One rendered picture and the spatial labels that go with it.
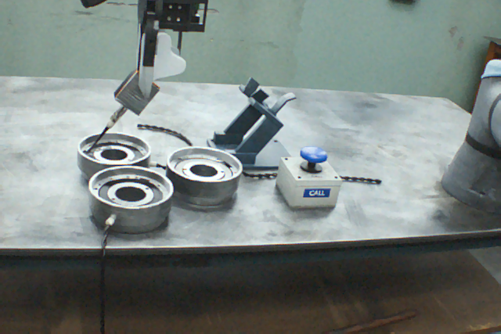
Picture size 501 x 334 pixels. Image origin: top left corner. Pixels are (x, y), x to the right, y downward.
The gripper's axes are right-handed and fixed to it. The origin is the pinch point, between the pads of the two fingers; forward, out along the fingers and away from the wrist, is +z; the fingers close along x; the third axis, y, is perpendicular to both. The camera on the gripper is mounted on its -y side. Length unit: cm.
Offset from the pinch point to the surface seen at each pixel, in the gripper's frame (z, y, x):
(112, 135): 9.6, -3.2, 4.3
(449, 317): 38, 57, -12
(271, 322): 38.3, 22.9, -7.7
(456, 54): 28, 176, 151
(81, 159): 9.9, -7.9, -3.0
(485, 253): 93, 157, 72
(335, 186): 9.9, 26.3, -11.4
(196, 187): 10.3, 6.9, -10.3
